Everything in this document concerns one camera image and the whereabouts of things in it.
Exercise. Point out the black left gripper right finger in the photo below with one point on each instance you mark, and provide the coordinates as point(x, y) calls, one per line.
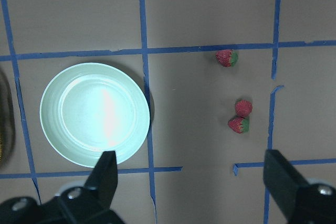
point(285, 184)

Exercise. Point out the brown wicker basket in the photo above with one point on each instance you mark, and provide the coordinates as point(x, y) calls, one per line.
point(1, 150)

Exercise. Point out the light green plate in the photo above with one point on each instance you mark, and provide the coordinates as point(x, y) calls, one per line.
point(90, 108)

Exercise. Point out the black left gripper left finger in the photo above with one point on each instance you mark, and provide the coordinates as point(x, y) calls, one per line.
point(103, 179)

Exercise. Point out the red strawberry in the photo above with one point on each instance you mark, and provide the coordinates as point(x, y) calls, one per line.
point(239, 124)
point(227, 57)
point(243, 108)

